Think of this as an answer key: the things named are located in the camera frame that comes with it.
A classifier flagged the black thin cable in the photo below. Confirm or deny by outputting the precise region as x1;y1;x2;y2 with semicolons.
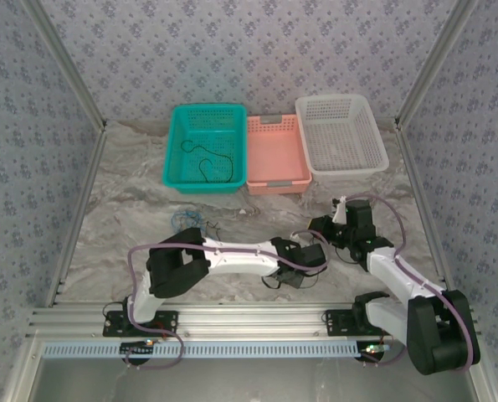
198;220;223;243
179;140;238;186

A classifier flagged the blue thin cable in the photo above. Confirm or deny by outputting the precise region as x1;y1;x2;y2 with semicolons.
169;210;204;232

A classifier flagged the pink perforated plastic basket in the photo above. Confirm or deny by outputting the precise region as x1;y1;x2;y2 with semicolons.
245;113;313;197

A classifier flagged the white perforated plastic basket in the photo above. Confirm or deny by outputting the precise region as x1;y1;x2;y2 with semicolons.
294;93;391;183

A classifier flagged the small controller board with LED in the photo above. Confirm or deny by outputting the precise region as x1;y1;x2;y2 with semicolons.
120;339;157;358
359;341;393;362

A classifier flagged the grey metal sheet panel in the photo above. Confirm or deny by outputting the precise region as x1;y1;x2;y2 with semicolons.
3;338;490;402

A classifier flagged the teal perforated plastic basket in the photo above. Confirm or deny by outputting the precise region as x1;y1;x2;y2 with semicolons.
161;103;249;196

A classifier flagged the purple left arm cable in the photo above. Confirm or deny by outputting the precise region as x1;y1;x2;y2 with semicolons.
125;239;331;372

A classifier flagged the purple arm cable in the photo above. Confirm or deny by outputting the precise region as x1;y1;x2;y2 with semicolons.
347;193;476;374
125;239;331;372

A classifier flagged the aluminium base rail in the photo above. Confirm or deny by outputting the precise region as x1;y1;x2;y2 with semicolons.
27;301;482;339

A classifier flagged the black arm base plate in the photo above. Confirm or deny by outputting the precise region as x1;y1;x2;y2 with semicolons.
324;308;403;338
102;309;179;338

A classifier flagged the slotted pale cable duct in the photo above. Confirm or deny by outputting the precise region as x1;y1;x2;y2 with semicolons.
42;339;386;359

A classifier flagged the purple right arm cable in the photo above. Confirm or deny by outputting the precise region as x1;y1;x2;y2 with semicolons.
347;193;476;374

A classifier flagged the aluminium frame post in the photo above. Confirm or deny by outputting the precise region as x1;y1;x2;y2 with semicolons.
393;0;482;126
22;0;108;131

